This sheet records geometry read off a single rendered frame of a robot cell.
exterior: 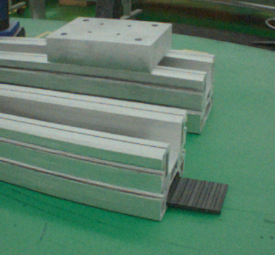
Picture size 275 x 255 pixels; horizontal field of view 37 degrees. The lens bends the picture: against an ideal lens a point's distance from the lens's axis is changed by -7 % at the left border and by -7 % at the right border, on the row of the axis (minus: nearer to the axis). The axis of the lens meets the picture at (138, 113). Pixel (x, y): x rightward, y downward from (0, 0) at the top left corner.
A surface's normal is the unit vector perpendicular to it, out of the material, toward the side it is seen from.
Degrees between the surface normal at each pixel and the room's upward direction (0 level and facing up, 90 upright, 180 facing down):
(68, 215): 0
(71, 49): 90
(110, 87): 90
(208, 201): 0
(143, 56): 90
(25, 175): 90
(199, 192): 0
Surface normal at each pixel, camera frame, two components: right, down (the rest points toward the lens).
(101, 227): -0.01, -0.88
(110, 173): -0.33, 0.44
